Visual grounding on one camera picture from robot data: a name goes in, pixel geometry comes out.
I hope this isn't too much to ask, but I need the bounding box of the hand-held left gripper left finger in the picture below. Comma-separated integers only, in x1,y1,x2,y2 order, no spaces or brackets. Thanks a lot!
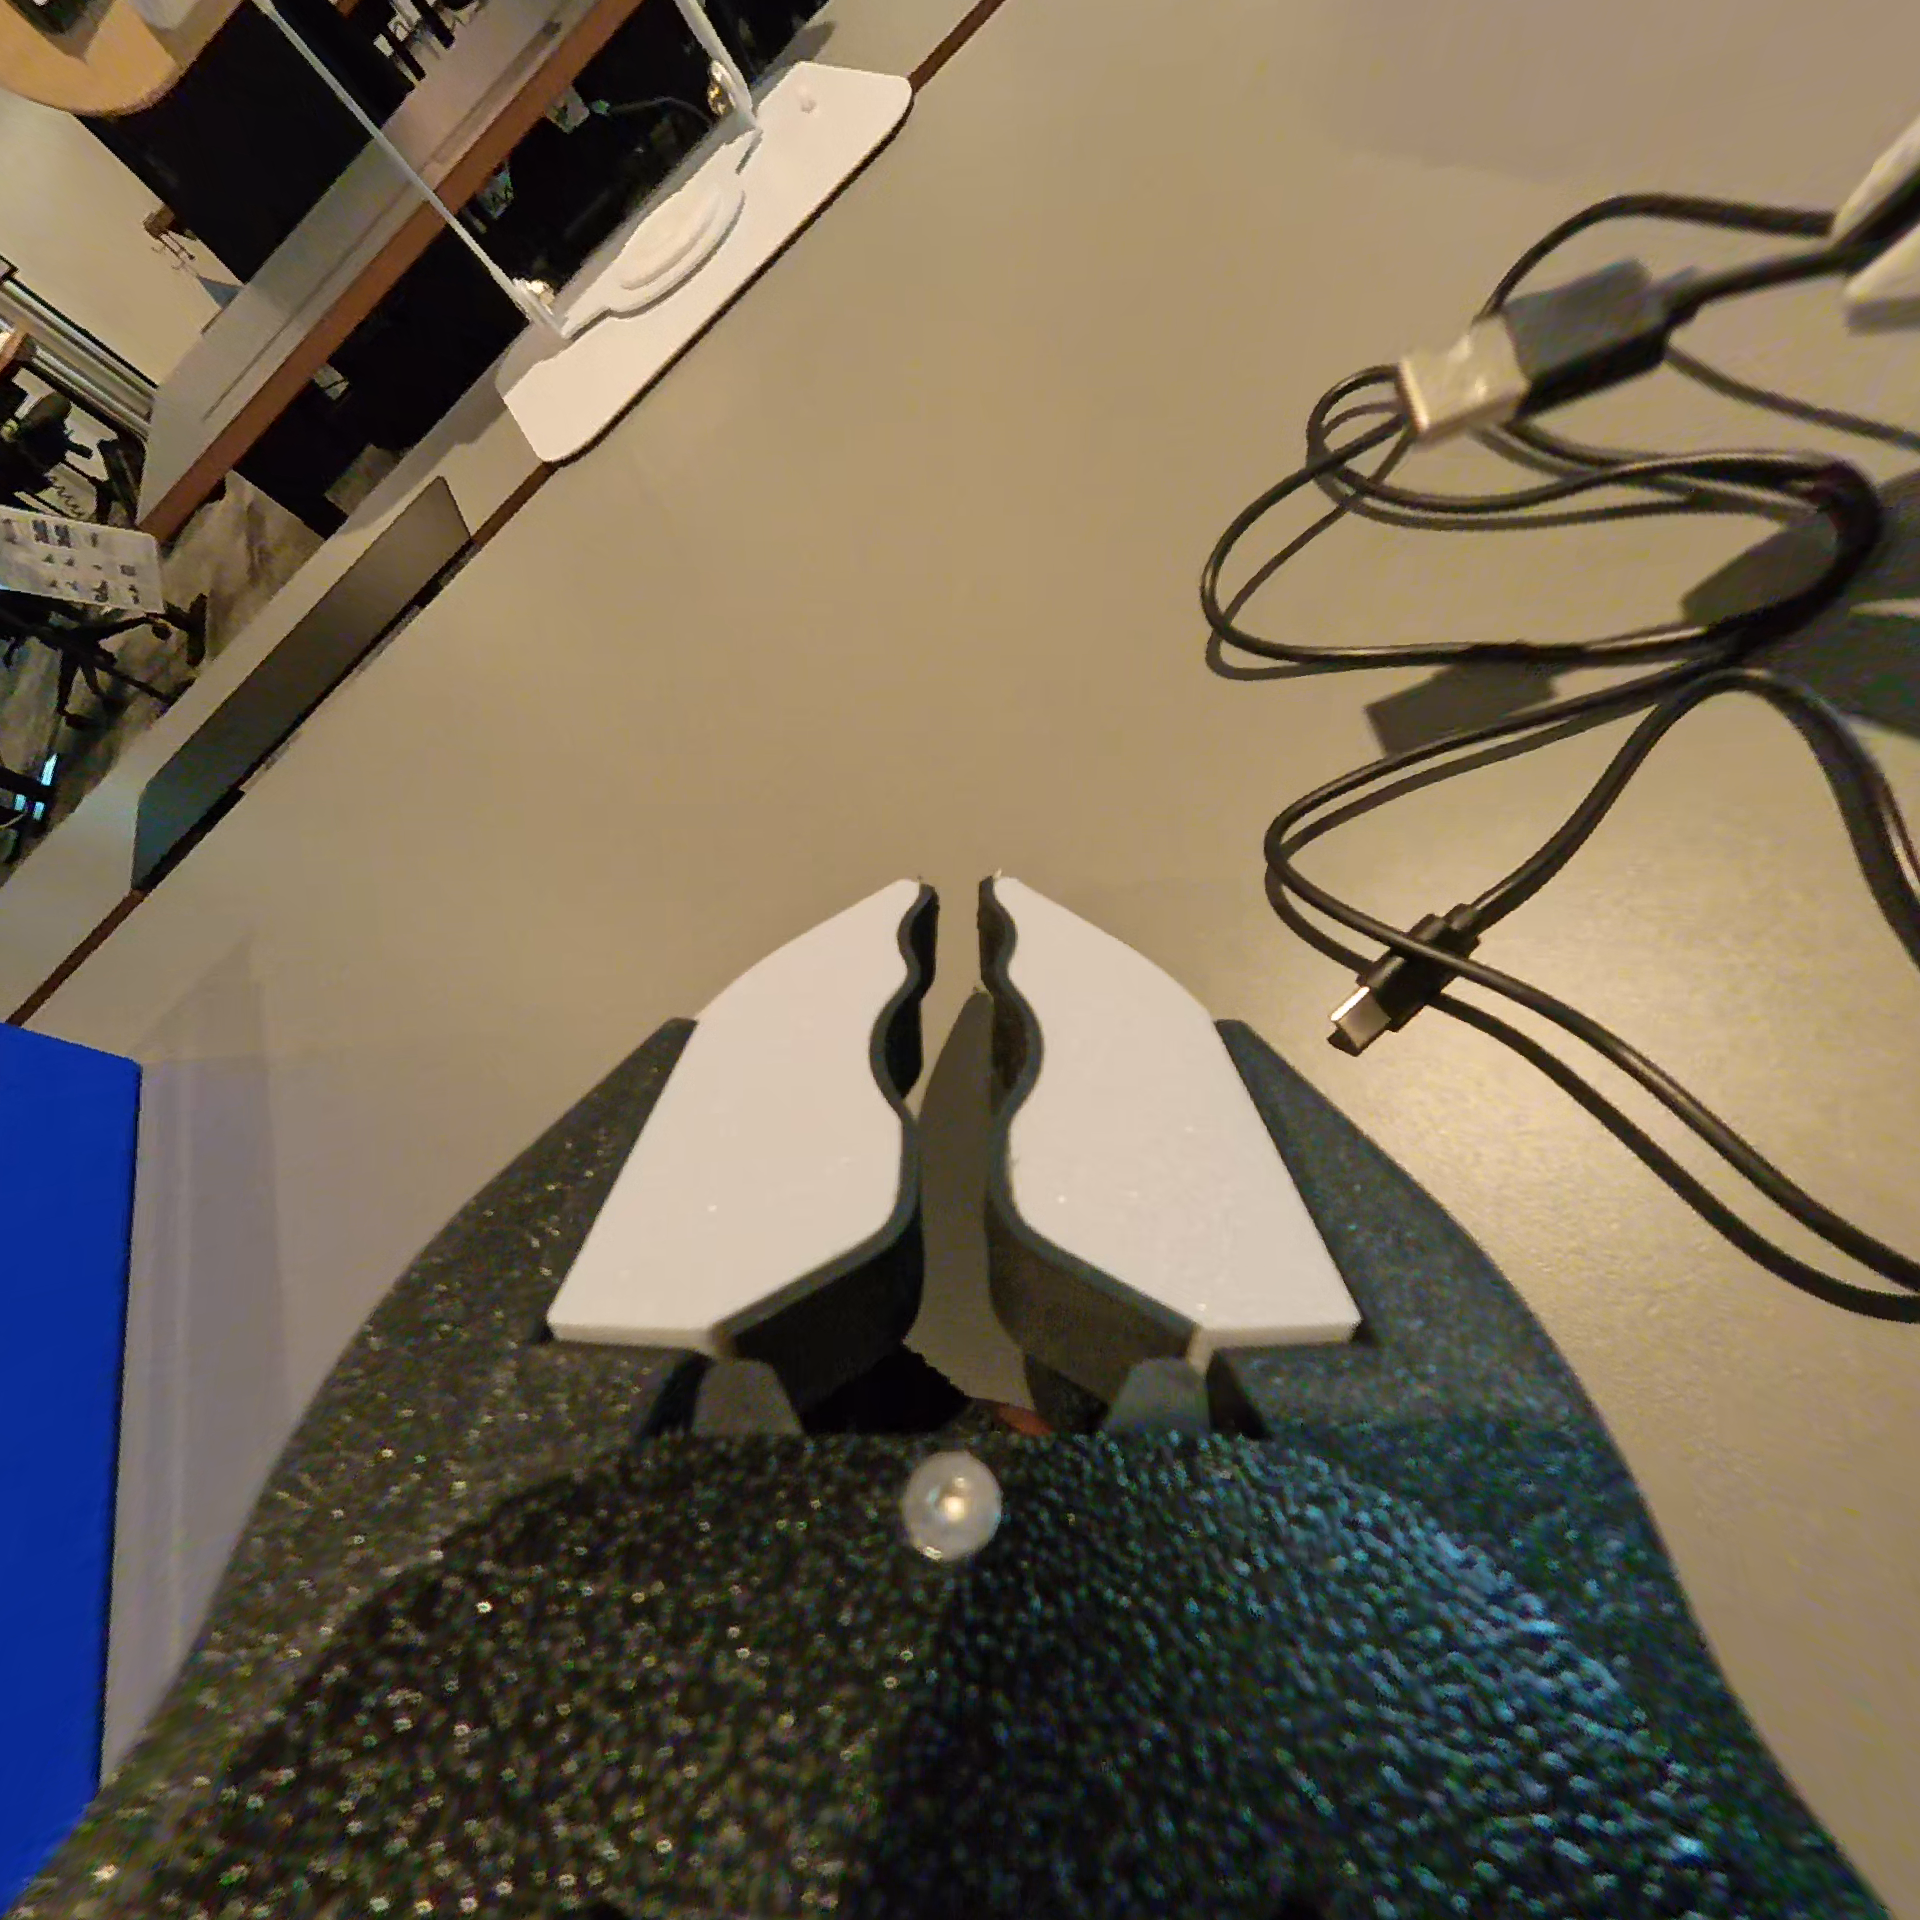
543,877,939,1403

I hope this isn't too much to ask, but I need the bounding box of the black USB cable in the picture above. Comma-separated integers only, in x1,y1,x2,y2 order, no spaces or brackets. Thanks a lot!
1198,191,1920,1326

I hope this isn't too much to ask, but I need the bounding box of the blue plastic bin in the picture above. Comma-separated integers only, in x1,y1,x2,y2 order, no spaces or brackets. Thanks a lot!
0,1022,145,1854

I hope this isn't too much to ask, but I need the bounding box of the wooden office table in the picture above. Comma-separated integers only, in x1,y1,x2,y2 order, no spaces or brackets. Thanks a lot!
136,0,721,546

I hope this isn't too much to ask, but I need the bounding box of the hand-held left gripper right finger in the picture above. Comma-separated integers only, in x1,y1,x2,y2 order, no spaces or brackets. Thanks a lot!
975,874,1368,1415

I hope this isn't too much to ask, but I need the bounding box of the white document stand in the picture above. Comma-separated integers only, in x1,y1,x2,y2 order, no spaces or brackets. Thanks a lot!
253,0,916,466

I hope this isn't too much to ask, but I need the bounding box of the printed paper sign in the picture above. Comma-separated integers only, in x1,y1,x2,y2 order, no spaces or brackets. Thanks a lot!
0,501,167,615

